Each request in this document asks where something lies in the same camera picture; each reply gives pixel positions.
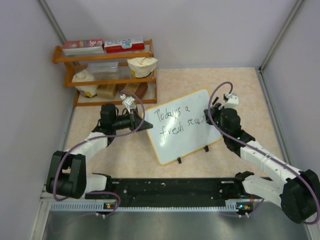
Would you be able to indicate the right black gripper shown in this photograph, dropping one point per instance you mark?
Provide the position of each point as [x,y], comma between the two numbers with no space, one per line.
[215,110]

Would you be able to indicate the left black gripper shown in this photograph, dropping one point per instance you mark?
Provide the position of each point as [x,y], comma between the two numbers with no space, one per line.
[135,121]

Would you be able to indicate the yellow framed whiteboard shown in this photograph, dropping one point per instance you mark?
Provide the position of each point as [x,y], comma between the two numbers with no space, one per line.
[179,126]

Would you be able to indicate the white black marker pen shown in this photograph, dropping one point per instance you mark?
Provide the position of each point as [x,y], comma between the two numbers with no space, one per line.
[214,100]

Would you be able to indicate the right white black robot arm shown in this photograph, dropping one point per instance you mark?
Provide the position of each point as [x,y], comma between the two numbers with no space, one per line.
[295,191]

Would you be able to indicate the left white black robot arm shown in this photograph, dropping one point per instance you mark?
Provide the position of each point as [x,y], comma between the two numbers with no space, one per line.
[67,175]

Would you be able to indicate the black whiteboard clip right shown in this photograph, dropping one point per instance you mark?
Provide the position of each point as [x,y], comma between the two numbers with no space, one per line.
[206,148]

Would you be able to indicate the reddish brown packet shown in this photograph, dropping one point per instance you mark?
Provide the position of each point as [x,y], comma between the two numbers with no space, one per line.
[138,88]

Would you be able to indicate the tan brown box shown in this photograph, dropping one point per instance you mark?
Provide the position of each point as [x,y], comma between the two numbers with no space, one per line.
[107,91]

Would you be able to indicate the wooden three tier shelf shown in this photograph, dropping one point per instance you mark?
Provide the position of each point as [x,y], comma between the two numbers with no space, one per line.
[120,76]

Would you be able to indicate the cream paper bag right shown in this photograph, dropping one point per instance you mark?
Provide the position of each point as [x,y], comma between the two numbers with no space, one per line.
[141,67]

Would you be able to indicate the clear plastic container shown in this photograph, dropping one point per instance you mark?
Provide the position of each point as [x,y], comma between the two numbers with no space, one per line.
[104,70]

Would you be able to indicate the red white box right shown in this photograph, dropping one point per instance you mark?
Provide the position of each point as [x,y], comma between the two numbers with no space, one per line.
[124,45]

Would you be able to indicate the red white box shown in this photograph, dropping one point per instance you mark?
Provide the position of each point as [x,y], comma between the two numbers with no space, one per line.
[124,45]
[84,47]

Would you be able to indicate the red white box left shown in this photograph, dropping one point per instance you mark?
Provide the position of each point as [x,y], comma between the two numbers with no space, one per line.
[84,47]

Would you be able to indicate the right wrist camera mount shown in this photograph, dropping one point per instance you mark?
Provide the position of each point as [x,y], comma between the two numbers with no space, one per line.
[231,101]

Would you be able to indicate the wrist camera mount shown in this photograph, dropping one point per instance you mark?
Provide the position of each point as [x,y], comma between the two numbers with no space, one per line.
[127,101]
[231,101]

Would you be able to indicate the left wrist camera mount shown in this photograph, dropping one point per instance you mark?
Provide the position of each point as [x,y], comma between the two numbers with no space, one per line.
[127,101]

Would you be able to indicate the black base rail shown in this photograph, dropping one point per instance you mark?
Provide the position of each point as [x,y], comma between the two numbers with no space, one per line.
[175,192]

